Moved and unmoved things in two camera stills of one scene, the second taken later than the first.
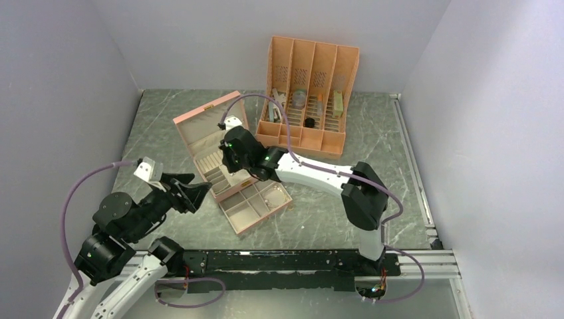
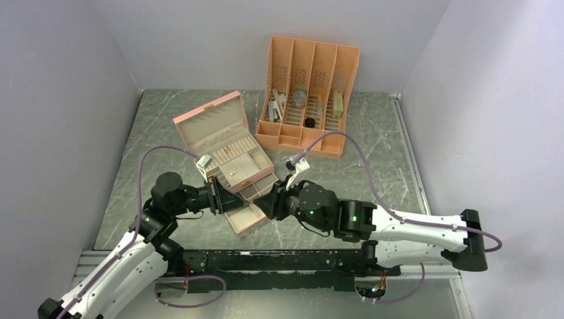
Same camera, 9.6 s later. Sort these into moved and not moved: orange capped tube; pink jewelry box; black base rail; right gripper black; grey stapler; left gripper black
Moved: right gripper black; left gripper black
Not moved: orange capped tube; pink jewelry box; black base rail; grey stapler
